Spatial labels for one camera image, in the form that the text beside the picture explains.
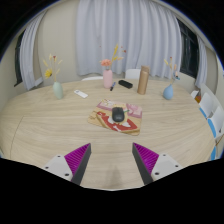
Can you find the white and blue chairs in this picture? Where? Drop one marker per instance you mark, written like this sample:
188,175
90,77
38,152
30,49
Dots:
211,113

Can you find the blue vase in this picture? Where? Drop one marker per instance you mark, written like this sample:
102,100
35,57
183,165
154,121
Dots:
168,92

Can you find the wide white curtain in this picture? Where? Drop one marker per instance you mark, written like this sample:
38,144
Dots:
140,33

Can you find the tan drink bottle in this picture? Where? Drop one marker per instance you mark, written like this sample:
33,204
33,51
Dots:
143,80

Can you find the low white chair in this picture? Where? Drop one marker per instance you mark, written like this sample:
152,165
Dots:
91,78

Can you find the pale green vase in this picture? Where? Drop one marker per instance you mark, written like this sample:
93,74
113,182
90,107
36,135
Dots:
58,90

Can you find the narrow white curtain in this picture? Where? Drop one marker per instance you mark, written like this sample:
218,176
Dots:
30,53
201,63

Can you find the blue and black marker pen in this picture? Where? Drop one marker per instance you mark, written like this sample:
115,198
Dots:
112,86

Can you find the white remote control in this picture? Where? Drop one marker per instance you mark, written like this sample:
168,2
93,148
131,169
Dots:
81,93

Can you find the pink and yellow flower bunch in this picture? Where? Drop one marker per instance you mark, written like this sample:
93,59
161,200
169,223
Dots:
106,62

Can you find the thin dried flower sprigs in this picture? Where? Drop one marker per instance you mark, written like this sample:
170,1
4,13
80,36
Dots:
170,66

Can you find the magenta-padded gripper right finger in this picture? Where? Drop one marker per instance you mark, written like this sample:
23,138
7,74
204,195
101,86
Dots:
146,159

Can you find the cartoon print mouse pad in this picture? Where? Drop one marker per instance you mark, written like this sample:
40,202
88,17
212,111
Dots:
100,118

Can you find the yellow dried flower bunch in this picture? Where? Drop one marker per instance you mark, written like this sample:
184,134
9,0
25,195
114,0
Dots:
49,73

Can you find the dark window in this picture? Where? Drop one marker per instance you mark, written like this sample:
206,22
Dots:
18,63
189,50

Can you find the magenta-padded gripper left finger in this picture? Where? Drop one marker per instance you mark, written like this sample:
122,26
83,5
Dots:
77,159

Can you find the black computer mouse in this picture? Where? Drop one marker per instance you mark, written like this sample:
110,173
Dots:
118,115

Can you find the black rectangular box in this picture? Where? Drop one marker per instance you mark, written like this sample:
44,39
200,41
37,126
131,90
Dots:
125,84

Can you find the pink vase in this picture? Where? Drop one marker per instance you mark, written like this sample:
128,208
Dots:
107,79

